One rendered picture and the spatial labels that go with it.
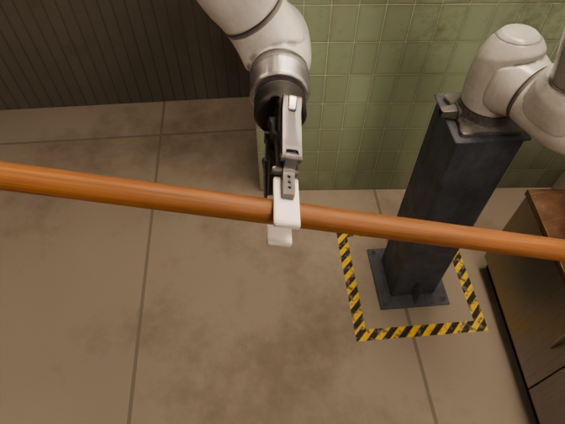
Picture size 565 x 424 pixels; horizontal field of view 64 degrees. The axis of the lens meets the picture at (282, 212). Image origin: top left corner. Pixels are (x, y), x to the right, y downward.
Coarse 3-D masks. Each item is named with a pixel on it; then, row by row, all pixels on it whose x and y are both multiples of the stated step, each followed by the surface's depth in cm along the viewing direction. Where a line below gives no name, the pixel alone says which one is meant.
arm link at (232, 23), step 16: (208, 0) 60; (224, 0) 60; (240, 0) 60; (256, 0) 61; (272, 0) 63; (224, 16) 62; (240, 16) 62; (256, 16) 62; (224, 32) 67; (240, 32) 64
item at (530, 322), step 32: (544, 192) 170; (512, 224) 183; (544, 224) 161; (512, 256) 184; (512, 288) 184; (544, 288) 162; (512, 320) 184; (544, 320) 162; (544, 352) 162; (544, 384) 163; (544, 416) 163
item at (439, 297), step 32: (448, 128) 131; (416, 160) 162; (448, 160) 135; (480, 160) 135; (512, 160) 136; (416, 192) 164; (448, 192) 146; (480, 192) 148; (384, 256) 213; (416, 256) 179; (448, 256) 181; (352, 288) 210; (384, 288) 209; (416, 288) 200; (352, 320) 201; (480, 320) 201
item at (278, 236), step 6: (270, 198) 56; (270, 228) 53; (276, 228) 54; (282, 228) 54; (270, 234) 53; (276, 234) 53; (282, 234) 53; (288, 234) 54; (270, 240) 52; (276, 240) 53; (282, 240) 53; (288, 240) 53; (288, 246) 53
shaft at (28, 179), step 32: (32, 192) 47; (64, 192) 47; (96, 192) 48; (128, 192) 48; (160, 192) 49; (192, 192) 50; (320, 224) 53; (352, 224) 53; (384, 224) 54; (416, 224) 55; (448, 224) 57; (544, 256) 59
